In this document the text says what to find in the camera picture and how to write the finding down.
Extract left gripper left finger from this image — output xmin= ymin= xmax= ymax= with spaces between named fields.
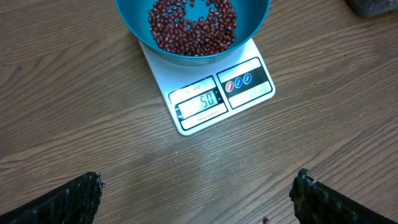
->
xmin=1 ymin=172 xmax=104 ymax=224

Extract blue metal bowl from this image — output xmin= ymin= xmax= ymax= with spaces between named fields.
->
xmin=115 ymin=0 xmax=271 ymax=67

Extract clear plastic container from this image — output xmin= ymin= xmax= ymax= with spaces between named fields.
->
xmin=346 ymin=0 xmax=397 ymax=17

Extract red beans in bowl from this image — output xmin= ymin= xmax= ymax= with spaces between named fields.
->
xmin=148 ymin=0 xmax=237 ymax=57

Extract white kitchen scale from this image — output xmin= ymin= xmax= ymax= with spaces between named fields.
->
xmin=142 ymin=39 xmax=275 ymax=136

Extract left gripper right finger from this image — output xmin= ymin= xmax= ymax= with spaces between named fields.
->
xmin=289 ymin=169 xmax=397 ymax=224

